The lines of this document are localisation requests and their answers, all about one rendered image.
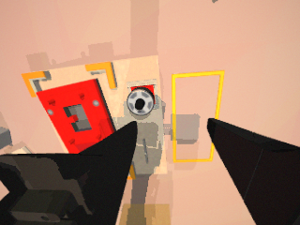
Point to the grey cube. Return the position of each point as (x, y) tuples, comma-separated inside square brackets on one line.
[(5, 138)]

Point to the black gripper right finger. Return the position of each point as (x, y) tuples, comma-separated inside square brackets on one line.
[(265, 171)]

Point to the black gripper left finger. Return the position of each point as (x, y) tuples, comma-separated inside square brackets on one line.
[(96, 176)]

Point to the black and white wheel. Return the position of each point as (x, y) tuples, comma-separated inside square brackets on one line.
[(143, 93)]

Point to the yellow rectangular outline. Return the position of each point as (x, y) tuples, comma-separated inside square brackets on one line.
[(173, 109)]

